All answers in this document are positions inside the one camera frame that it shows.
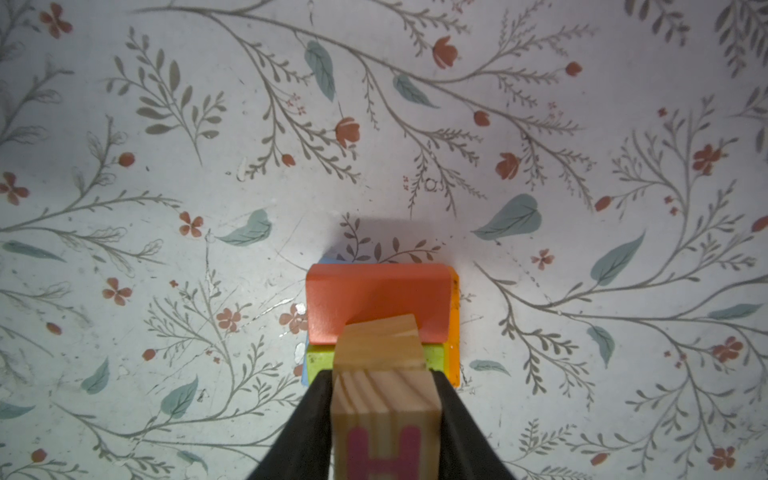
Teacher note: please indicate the letter R wood cube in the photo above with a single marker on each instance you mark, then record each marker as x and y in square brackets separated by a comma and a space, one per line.
[384, 344]

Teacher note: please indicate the orange yellow wood block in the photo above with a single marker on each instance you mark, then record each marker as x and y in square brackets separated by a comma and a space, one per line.
[452, 345]

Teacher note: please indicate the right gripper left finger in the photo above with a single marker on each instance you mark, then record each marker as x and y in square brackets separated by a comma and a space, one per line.
[302, 451]

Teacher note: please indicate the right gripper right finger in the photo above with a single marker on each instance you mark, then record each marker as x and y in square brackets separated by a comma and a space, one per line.
[465, 453]

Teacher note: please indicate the green wood block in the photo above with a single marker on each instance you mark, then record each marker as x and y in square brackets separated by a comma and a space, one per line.
[321, 358]

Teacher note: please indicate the red orange wood block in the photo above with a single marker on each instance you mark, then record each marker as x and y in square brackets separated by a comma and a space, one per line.
[340, 294]

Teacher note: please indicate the light blue wood block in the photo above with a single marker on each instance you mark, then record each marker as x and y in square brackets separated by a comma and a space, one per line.
[305, 368]

